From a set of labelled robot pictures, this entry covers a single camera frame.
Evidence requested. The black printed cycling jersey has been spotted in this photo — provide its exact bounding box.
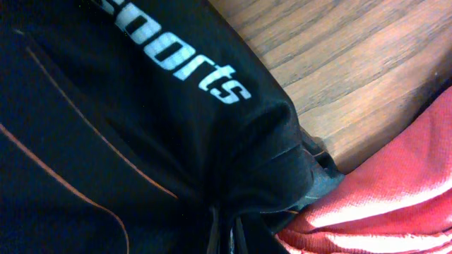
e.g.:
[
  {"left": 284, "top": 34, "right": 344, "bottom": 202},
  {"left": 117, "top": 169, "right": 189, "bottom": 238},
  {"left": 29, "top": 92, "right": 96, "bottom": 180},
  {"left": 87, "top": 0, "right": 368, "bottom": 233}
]
[{"left": 1, "top": 0, "right": 344, "bottom": 253}]

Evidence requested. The red t-shirt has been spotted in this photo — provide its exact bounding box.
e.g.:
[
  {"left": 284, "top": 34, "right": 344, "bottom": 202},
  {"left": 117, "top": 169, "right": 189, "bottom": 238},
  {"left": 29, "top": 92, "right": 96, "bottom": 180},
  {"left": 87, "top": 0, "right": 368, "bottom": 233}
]
[{"left": 277, "top": 90, "right": 451, "bottom": 254}]

